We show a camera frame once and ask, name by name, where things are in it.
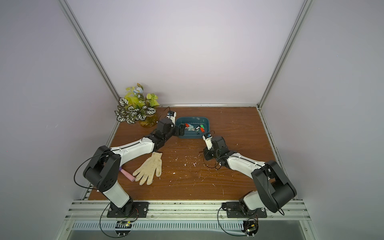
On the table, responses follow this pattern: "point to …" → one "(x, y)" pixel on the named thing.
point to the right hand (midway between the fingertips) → (205, 146)
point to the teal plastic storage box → (195, 127)
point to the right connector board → (250, 227)
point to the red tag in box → (202, 130)
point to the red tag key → (187, 125)
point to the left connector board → (123, 228)
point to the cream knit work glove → (153, 164)
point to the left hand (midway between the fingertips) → (180, 123)
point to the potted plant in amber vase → (138, 107)
